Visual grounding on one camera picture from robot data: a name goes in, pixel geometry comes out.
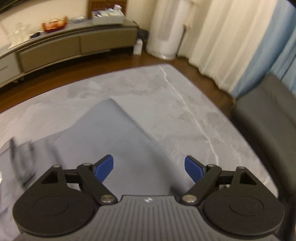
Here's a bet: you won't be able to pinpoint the red fruit bowl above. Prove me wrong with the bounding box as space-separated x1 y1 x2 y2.
41 16 68 33

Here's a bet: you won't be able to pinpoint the grey garment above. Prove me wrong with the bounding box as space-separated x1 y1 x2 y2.
1 99 192 240

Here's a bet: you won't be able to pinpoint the white bottle on floor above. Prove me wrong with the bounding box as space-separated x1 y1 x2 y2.
133 39 143 56

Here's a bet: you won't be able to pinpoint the cream curtain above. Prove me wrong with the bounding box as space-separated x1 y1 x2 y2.
178 1 277 93

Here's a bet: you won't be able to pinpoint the blue curtain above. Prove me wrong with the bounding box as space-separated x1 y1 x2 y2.
231 1 295 99

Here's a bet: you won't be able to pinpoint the long grey brown sideboard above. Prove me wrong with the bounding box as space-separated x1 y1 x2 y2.
1 20 138 86

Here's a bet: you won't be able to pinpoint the dark grey sofa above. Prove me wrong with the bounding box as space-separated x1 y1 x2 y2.
230 74 295 240

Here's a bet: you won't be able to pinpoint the brown lattice board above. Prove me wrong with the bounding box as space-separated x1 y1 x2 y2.
87 0 128 18

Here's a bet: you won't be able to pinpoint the clear glass jars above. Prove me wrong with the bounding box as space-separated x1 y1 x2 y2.
8 22 31 49

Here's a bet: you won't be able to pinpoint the white tower air conditioner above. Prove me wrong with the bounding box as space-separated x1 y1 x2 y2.
146 0 191 60

